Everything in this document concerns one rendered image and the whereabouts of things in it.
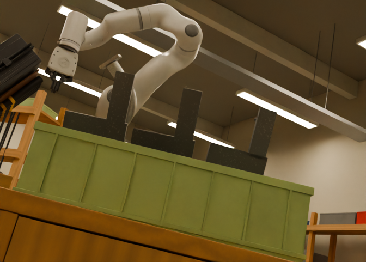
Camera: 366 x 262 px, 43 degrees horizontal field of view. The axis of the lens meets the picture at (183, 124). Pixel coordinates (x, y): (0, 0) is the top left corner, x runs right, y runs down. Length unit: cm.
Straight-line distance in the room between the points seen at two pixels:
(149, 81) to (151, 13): 29
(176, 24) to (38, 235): 117
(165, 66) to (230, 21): 510
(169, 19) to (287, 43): 564
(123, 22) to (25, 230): 119
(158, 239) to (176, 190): 16
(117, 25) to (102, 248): 118
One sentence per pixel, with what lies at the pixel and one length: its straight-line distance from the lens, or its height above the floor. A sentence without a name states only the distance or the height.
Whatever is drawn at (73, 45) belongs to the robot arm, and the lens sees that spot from 184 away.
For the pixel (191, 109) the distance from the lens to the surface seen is 108.
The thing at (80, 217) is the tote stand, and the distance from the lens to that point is 84.
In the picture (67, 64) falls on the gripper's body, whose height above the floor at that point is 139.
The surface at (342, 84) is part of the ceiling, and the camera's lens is 807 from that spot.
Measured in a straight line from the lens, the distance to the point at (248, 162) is 116.
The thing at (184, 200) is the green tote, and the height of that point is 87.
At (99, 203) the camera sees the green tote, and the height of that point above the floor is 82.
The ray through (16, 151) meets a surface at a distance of 475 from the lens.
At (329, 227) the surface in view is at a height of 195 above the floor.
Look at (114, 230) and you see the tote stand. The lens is 84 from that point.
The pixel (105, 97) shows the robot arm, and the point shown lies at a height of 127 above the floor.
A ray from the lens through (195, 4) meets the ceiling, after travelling 661.
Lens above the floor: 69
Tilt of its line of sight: 20 degrees up
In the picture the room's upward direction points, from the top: 13 degrees clockwise
